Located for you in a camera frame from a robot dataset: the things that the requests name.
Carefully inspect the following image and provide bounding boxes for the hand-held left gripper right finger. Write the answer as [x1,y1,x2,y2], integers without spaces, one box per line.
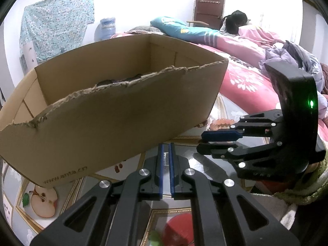
[169,143,300,246]

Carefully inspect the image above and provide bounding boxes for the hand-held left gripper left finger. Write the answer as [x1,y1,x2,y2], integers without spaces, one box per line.
[30,143,165,246]

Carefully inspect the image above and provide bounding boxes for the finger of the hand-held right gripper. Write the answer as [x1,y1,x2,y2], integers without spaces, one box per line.
[201,110,282,143]
[196,140,281,170]

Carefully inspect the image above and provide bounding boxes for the pink bead bracelet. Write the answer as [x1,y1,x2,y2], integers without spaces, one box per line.
[209,118,236,132]

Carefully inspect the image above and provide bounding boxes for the silver hair clip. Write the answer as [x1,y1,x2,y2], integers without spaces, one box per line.
[163,143,171,171]

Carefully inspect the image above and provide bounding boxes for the torn cardboard box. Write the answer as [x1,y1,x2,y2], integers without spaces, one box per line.
[0,33,229,188]

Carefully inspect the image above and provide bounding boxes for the black digital wristwatch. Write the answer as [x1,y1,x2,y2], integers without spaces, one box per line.
[96,74,144,87]

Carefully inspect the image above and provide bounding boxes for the pink floral blanket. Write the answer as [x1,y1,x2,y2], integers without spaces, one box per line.
[110,23,308,127]

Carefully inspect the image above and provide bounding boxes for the green fringed cloth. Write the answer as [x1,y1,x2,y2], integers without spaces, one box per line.
[274,156,328,205]

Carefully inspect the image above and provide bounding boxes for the purple grey clothes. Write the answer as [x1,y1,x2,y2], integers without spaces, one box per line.
[259,40,328,108]

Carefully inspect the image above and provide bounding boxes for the teal pillow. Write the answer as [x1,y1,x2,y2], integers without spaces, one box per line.
[150,16,223,47]

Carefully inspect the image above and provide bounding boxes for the blue water jug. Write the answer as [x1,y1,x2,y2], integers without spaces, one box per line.
[99,17,116,41]

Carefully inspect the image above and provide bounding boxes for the teal floral cloth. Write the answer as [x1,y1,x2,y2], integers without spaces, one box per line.
[20,0,95,64]

